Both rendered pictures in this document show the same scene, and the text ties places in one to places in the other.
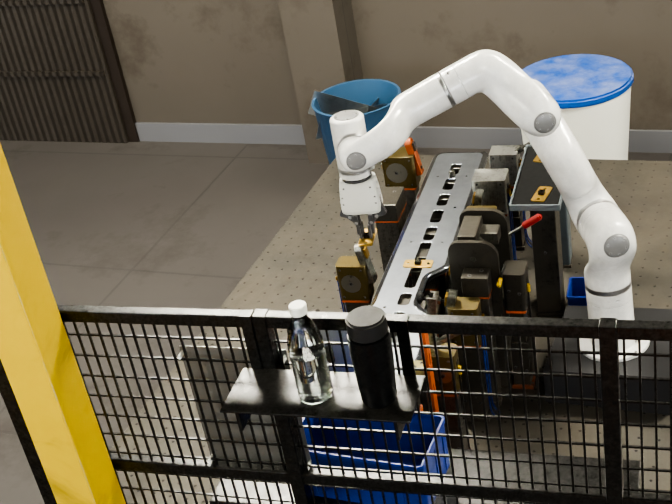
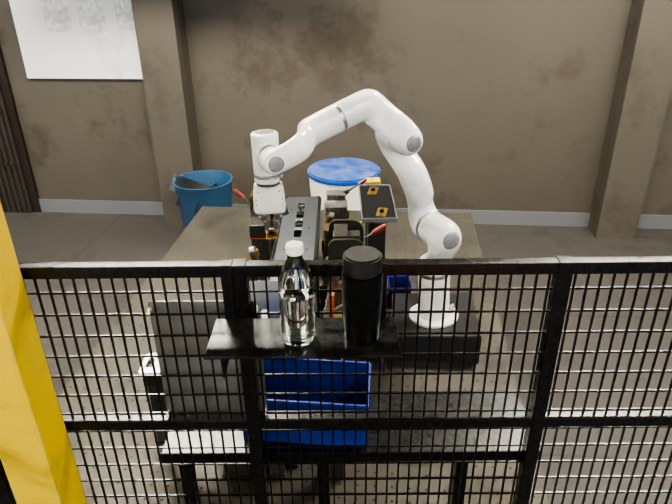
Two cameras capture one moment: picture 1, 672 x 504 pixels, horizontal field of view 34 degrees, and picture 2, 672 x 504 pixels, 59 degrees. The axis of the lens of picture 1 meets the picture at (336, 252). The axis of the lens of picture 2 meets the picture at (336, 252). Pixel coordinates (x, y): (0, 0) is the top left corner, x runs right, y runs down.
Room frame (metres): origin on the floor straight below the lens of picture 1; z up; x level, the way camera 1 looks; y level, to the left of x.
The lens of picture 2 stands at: (0.71, 0.35, 2.09)
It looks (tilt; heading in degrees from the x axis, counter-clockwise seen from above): 27 degrees down; 339
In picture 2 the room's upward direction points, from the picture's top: 1 degrees counter-clockwise
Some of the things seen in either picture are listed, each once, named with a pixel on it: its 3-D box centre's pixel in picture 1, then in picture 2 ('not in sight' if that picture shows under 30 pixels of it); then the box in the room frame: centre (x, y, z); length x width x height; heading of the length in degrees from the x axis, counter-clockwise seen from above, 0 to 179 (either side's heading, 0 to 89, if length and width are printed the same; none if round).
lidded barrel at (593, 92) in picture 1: (575, 141); (344, 209); (4.57, -1.19, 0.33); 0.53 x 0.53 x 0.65
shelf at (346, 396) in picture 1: (320, 375); (303, 318); (1.62, 0.07, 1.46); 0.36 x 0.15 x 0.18; 69
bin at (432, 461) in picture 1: (369, 454); (308, 400); (1.81, 0.01, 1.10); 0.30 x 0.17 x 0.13; 63
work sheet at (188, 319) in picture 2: (246, 411); (210, 364); (1.77, 0.24, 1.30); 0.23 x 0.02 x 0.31; 69
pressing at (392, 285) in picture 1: (417, 261); (292, 261); (2.70, -0.23, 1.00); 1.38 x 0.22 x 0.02; 159
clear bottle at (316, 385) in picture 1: (307, 350); (296, 292); (1.61, 0.08, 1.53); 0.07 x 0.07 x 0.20
